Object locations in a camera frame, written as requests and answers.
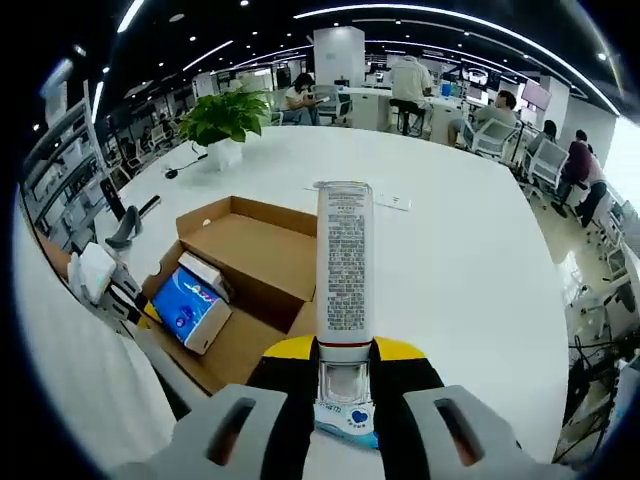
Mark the metal storage shelf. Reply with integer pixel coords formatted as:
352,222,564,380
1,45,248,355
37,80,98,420
22,79,111,251

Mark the small pink background screen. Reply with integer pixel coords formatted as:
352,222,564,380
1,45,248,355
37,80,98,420
519,79,554,109

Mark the person's white shirt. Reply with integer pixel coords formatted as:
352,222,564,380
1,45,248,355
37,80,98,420
14,279,201,471

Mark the brown cardboard shoe box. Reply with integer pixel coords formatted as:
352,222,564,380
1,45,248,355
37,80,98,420
134,195,321,396

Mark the white flat device black top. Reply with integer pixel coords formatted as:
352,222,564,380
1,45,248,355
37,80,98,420
135,193,162,217

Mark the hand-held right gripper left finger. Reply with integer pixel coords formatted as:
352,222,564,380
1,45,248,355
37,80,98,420
107,335,321,480

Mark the white table socket panel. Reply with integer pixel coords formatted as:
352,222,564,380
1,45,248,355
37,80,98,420
372,189,412,212

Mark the white tube clear cap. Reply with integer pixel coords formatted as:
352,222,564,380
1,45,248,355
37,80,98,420
313,179,374,401

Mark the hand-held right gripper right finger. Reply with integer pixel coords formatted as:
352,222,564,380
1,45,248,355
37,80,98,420
369,335,581,480

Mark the black upright panel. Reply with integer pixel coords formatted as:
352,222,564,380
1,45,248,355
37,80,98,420
98,177,127,222

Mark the potted green plant white pot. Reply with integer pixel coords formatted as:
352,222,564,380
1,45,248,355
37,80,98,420
178,89,271,171

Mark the blue tissue packet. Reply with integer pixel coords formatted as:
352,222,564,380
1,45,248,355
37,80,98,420
151,267,234,356

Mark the black stool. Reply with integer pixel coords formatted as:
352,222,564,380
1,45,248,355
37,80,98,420
388,98,426,136

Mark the grey curved headband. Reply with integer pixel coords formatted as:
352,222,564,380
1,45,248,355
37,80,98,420
103,204,144,251

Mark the white office chair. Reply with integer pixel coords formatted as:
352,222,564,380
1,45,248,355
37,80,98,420
462,119,521,159
522,138,571,199

